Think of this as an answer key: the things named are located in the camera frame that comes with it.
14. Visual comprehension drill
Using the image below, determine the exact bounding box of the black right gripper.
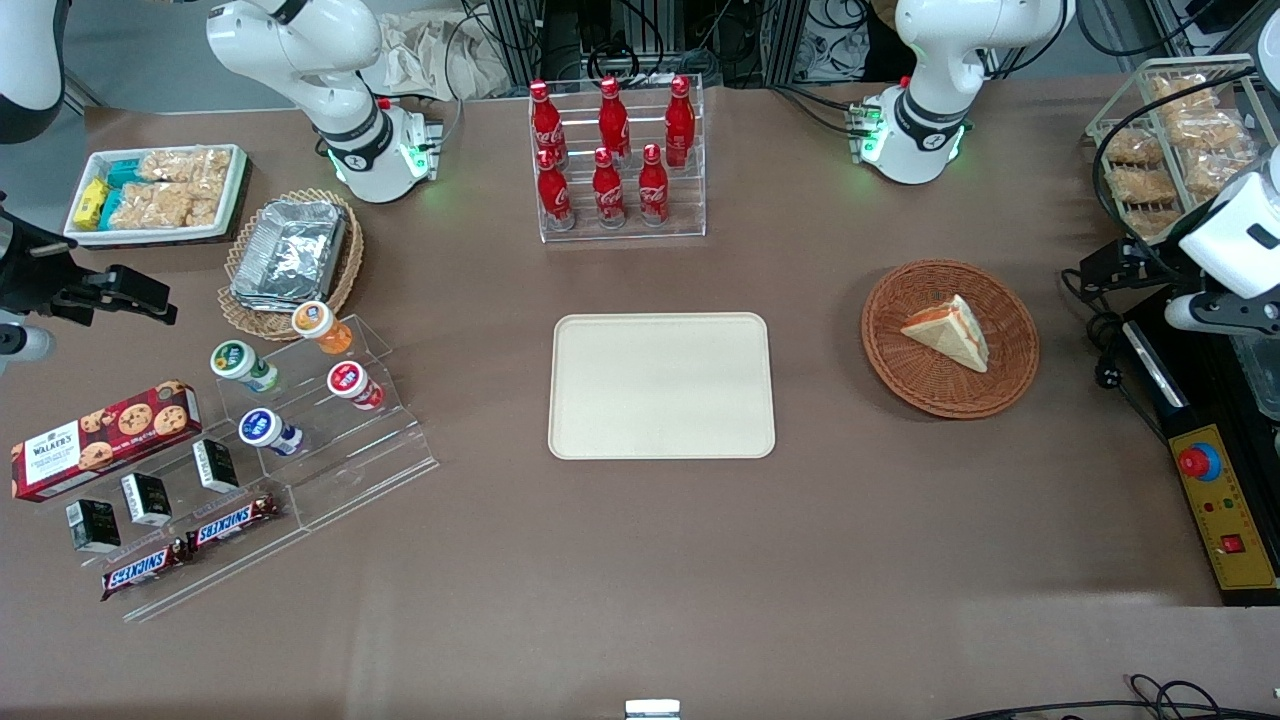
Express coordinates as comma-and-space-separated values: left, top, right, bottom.
0, 195, 179, 327

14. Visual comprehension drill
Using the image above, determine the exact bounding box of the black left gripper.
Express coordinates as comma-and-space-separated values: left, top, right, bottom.
1079, 238, 1216, 301

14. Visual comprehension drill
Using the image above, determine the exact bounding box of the triangular sandwich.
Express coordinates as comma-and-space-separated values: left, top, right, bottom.
900, 293, 991, 374

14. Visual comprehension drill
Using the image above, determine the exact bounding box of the white rectangular snack tray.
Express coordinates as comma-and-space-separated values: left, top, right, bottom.
63, 144, 251, 248

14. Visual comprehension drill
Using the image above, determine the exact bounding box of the light woven wicker basket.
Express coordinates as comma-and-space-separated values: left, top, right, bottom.
218, 188, 365, 343

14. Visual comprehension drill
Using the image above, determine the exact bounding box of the round brown wicker basket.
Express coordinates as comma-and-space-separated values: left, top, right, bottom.
861, 259, 1041, 420

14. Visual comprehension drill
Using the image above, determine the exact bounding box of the beige plastic tray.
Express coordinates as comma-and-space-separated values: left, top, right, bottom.
548, 313, 777, 461

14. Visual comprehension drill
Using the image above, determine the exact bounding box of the bagged fried snack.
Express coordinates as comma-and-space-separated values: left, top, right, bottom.
1182, 150, 1251, 198
1108, 166, 1178, 205
1166, 108, 1251, 153
1148, 74, 1219, 113
1104, 128, 1165, 167
1123, 206, 1183, 239

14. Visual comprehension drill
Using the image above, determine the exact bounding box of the clear bag of rice crackers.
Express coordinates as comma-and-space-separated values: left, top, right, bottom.
108, 181, 223, 231
139, 148, 233, 185

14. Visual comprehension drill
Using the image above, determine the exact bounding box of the yellow snack packet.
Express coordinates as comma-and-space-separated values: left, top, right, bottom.
74, 178, 110, 230

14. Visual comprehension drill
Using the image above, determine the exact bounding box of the green lid yogurt bottle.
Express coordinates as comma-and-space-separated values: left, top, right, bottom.
209, 340, 282, 394

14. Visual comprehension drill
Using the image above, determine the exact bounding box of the stack of foil containers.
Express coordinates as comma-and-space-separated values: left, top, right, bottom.
229, 199, 349, 312

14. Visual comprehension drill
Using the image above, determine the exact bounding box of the red Walkers cookie box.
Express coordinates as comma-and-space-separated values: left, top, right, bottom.
10, 380, 203, 503

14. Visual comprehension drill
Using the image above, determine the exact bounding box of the black machine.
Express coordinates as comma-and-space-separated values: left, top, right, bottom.
1120, 290, 1280, 607

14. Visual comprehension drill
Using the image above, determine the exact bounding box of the orange lid yogurt bottle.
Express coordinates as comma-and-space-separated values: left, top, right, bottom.
291, 300, 354, 357

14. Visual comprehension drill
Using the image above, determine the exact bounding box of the clear plastic container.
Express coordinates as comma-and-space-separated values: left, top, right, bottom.
1230, 335, 1280, 421

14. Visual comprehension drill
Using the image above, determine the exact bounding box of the blue lid yogurt bottle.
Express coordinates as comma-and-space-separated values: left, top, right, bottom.
237, 408, 305, 458

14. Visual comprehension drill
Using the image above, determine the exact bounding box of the small black box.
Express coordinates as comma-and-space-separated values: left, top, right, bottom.
65, 498, 123, 555
119, 472, 174, 528
191, 438, 241, 494

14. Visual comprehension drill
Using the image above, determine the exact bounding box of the red lid yogurt bottle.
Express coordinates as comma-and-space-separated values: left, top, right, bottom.
326, 361, 386, 412

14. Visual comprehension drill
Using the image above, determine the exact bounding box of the Snickers chocolate bar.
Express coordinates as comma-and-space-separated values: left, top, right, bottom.
185, 494, 282, 554
99, 540, 192, 602

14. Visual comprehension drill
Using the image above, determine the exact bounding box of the yellow emergency stop control box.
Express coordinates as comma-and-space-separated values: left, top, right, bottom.
1168, 424, 1280, 594

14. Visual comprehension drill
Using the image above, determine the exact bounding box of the clear acrylic step riser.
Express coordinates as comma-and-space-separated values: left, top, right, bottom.
38, 430, 313, 624
213, 314, 441, 532

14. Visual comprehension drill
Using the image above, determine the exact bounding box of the beige cloth bag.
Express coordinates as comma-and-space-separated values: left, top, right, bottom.
360, 8, 513, 102

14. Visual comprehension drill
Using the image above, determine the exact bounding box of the red cola bottle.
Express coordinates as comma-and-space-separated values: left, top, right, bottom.
537, 148, 576, 232
598, 77, 631, 161
664, 75, 696, 168
592, 147, 627, 230
529, 80, 567, 167
638, 143, 670, 227

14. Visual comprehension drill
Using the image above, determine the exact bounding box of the clear acrylic bottle rack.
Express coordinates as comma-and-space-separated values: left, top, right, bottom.
529, 74, 707, 244

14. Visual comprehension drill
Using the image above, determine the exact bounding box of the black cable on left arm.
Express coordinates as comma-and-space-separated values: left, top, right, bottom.
1090, 64, 1257, 263

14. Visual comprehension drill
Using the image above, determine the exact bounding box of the black power cable with plug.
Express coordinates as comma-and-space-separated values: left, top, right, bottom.
1060, 266, 1171, 443

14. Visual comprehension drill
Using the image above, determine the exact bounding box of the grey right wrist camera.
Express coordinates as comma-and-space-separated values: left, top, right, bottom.
0, 322, 54, 377

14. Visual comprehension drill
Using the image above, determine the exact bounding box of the white wire rack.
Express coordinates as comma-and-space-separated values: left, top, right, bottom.
1085, 54, 1280, 266

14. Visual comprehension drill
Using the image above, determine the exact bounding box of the black floor cable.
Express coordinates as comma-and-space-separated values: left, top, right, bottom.
945, 674, 1280, 720

